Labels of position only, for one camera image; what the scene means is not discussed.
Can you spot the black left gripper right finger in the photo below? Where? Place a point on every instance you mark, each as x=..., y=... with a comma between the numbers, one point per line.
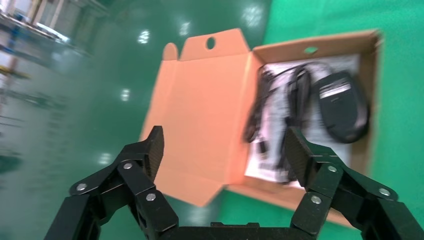
x=321, y=175

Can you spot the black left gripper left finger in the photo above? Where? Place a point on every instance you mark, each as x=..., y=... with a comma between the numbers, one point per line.
x=139, y=179

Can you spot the orange cardboard mailer box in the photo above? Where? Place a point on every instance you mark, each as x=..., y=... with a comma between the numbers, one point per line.
x=198, y=116

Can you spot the white printed instruction sheet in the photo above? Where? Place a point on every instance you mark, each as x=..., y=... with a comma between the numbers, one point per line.
x=258, y=165

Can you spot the green table cloth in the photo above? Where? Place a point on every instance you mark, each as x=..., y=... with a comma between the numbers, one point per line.
x=400, y=99

